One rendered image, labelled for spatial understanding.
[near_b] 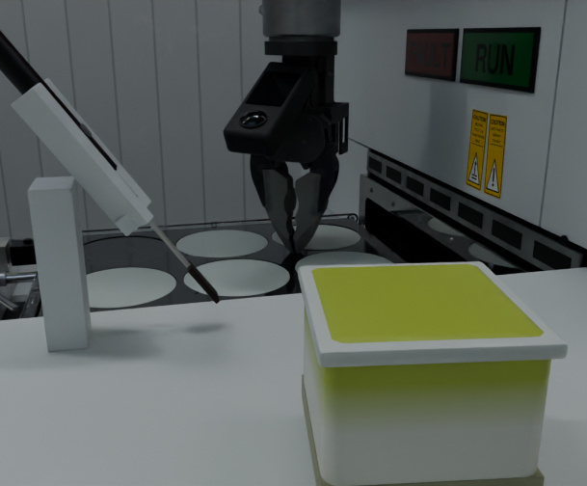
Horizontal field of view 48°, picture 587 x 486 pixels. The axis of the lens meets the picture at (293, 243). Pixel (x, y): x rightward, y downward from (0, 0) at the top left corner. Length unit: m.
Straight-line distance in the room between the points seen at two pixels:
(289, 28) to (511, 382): 0.47
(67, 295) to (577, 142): 0.35
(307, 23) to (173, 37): 2.59
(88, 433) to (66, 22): 3.11
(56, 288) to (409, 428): 0.20
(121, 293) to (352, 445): 0.42
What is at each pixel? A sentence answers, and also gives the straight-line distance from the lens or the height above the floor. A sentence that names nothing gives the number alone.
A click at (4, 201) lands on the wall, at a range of 3.59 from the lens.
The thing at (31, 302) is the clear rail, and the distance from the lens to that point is 0.60.
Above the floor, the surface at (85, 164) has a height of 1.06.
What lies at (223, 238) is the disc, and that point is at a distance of 0.74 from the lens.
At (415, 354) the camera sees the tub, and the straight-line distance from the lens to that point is 0.20.
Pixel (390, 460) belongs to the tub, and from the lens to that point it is 0.22.
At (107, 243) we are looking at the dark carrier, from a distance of 0.75.
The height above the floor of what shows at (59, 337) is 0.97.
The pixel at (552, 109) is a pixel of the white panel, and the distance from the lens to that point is 0.53.
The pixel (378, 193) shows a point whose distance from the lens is 0.82.
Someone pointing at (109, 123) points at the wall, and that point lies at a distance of 3.32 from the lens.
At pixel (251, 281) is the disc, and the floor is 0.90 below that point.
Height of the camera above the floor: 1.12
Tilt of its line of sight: 18 degrees down
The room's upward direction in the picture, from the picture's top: straight up
